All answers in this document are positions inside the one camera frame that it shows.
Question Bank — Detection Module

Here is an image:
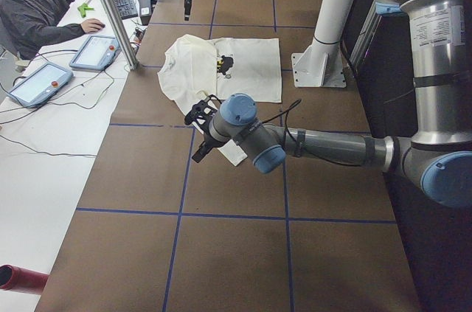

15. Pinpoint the aluminium frame post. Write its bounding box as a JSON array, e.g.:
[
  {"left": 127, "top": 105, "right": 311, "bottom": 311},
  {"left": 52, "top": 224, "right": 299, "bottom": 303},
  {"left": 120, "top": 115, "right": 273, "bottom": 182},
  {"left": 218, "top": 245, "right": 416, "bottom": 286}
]
[{"left": 100, "top": 0, "right": 139, "bottom": 70}]

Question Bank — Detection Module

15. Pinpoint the white pedestal column with base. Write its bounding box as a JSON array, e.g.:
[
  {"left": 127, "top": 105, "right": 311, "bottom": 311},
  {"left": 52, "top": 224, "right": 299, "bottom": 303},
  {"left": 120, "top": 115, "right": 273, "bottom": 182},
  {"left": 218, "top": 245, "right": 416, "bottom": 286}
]
[{"left": 291, "top": 0, "right": 381, "bottom": 89}]

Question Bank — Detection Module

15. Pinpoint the near teach pendant tablet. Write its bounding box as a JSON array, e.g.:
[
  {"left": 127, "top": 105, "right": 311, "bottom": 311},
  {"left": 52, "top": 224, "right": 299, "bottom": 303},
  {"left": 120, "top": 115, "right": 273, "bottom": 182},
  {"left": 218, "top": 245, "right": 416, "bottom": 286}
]
[{"left": 7, "top": 62, "right": 73, "bottom": 108}]

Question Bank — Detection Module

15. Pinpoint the green plastic tool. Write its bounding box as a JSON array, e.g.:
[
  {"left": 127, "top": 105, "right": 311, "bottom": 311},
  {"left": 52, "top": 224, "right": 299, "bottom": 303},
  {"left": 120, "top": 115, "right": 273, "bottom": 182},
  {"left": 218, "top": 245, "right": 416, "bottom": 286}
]
[{"left": 77, "top": 3, "right": 94, "bottom": 18}]

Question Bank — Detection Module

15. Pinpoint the black keyboard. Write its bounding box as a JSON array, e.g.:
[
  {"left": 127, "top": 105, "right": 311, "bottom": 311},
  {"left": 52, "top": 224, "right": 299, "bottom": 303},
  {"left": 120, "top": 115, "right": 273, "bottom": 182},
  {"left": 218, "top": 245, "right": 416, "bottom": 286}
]
[{"left": 114, "top": 0, "right": 138, "bottom": 20}]

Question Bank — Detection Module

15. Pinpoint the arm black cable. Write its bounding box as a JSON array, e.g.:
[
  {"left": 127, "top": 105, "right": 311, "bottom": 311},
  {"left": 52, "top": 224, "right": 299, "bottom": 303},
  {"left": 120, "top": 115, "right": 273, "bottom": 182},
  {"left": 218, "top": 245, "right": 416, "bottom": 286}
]
[{"left": 257, "top": 99, "right": 307, "bottom": 158}]

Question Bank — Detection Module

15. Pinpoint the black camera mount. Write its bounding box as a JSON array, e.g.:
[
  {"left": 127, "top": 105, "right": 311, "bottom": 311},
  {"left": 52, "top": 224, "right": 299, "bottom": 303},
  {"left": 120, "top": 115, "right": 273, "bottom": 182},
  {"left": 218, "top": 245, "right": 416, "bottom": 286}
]
[{"left": 184, "top": 94, "right": 222, "bottom": 133}]

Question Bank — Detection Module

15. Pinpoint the cream long-sleeve printed shirt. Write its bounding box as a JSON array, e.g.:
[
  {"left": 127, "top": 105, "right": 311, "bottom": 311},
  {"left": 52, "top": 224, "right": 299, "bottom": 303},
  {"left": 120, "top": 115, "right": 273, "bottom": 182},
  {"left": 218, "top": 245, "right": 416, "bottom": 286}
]
[{"left": 157, "top": 34, "right": 283, "bottom": 168}]

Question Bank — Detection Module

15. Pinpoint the small black box with label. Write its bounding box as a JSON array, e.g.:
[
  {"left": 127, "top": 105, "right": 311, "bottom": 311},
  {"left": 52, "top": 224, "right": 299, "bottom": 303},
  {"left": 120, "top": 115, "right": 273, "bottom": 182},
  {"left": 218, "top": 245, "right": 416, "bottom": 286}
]
[{"left": 138, "top": 0, "right": 153, "bottom": 26}]

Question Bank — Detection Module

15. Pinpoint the red cylinder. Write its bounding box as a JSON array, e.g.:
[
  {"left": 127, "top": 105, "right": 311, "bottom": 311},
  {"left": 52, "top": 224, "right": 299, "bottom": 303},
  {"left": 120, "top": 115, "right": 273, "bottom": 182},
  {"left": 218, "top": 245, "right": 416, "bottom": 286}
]
[{"left": 1, "top": 265, "right": 49, "bottom": 295}]

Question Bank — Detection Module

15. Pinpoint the seated person in black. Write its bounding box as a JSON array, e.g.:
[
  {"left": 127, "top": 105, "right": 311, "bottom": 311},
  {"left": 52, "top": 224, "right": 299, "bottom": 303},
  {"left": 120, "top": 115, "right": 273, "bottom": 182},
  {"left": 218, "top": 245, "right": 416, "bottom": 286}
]
[{"left": 1, "top": 0, "right": 85, "bottom": 60}]

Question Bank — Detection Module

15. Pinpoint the teach pendant tablet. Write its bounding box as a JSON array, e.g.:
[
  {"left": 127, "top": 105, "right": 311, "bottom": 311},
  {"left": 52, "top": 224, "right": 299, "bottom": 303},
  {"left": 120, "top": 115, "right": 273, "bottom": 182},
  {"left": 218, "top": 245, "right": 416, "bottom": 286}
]
[
  {"left": 7, "top": 62, "right": 73, "bottom": 108},
  {"left": 69, "top": 35, "right": 121, "bottom": 72}
]

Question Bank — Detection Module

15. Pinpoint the pendant black cable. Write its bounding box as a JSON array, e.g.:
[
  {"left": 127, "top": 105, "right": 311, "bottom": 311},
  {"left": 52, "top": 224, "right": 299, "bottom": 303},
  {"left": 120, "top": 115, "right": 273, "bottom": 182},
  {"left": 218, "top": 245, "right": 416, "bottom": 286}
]
[{"left": 0, "top": 49, "right": 116, "bottom": 158}]

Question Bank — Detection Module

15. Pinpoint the far teach pendant tablet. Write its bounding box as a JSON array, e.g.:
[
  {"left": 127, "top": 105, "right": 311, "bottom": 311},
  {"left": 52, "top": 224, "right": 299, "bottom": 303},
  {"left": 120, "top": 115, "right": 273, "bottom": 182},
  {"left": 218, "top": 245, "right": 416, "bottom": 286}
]
[{"left": 69, "top": 35, "right": 121, "bottom": 72}]

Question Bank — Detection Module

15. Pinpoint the person's hand on mouse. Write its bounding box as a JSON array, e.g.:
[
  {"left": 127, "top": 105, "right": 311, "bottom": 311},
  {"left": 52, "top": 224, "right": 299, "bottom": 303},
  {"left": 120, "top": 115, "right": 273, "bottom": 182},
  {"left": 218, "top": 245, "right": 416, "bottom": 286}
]
[{"left": 80, "top": 18, "right": 104, "bottom": 34}]

